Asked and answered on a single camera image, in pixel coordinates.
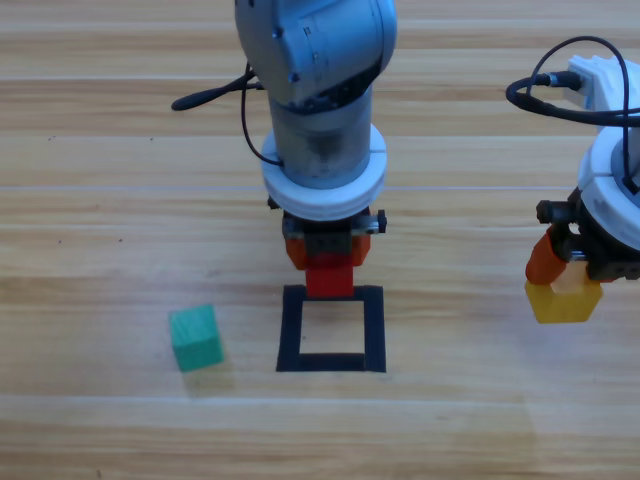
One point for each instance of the green wooden block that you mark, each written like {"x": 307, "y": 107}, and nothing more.
{"x": 197, "y": 345}

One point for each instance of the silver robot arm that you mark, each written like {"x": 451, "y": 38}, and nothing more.
{"x": 634, "y": 155}
{"x": 320, "y": 60}

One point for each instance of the black tape square outline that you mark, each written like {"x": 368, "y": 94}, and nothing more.
{"x": 290, "y": 330}

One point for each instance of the red wooden block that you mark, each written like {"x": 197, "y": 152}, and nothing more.
{"x": 327, "y": 280}

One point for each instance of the yellow wooden block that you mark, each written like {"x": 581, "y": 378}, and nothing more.
{"x": 565, "y": 305}

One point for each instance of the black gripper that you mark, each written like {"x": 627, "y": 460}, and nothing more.
{"x": 327, "y": 245}
{"x": 600, "y": 260}

